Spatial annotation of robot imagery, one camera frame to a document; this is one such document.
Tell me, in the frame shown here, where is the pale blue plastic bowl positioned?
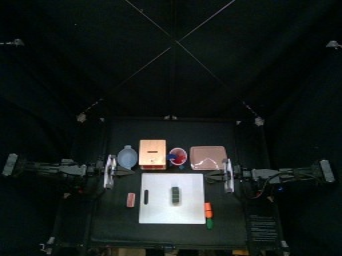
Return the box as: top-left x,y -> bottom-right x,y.
116,144 -> 139,171

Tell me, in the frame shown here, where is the pink plastic tray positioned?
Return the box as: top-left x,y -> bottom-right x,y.
188,145 -> 229,172

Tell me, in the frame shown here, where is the wooden box with slot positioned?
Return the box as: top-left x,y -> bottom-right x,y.
138,139 -> 168,171

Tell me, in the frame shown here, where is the red plastic cup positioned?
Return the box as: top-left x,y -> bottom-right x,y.
167,147 -> 190,167

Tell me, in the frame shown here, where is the orange toy carrot green top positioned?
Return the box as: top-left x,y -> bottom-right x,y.
203,201 -> 215,230

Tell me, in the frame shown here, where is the white cutting board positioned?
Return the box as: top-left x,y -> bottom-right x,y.
138,172 -> 207,225

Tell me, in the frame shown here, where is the white printed label sticker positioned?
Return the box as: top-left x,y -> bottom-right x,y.
247,214 -> 279,246

